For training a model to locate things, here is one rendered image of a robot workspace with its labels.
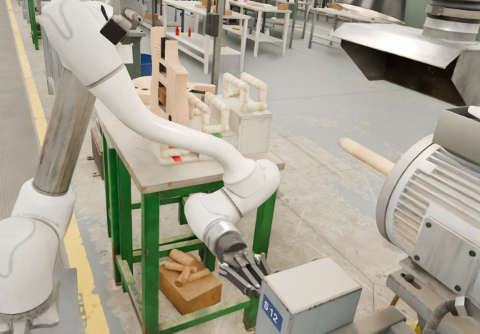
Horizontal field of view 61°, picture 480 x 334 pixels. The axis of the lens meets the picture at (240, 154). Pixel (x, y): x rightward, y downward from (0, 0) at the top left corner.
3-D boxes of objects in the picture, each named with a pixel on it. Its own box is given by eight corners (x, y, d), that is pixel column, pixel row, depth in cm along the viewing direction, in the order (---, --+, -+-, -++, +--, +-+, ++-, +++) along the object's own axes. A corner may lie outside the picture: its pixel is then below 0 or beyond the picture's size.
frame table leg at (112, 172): (126, 285, 220) (121, 131, 182) (115, 287, 218) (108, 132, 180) (123, 278, 224) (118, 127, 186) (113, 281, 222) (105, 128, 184)
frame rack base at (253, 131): (268, 152, 169) (273, 113, 162) (236, 156, 162) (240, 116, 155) (238, 128, 191) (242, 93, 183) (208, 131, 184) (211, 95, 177)
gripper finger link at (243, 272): (238, 252, 98) (233, 254, 98) (261, 284, 90) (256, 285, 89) (236, 265, 100) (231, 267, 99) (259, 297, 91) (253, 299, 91)
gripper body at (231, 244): (241, 252, 107) (259, 275, 100) (212, 260, 103) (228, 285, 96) (243, 229, 104) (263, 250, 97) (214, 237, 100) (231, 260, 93)
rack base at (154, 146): (199, 161, 156) (200, 158, 155) (161, 166, 149) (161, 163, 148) (176, 134, 177) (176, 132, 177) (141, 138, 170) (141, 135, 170)
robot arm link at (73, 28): (125, 66, 87) (132, 52, 99) (71, -15, 79) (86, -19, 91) (74, 95, 88) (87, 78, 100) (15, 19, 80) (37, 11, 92)
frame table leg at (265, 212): (256, 330, 201) (281, 169, 163) (246, 334, 198) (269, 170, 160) (251, 322, 205) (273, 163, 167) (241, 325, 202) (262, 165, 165)
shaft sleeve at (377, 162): (409, 178, 87) (408, 168, 86) (398, 186, 87) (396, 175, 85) (351, 145, 101) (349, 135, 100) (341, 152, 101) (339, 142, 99)
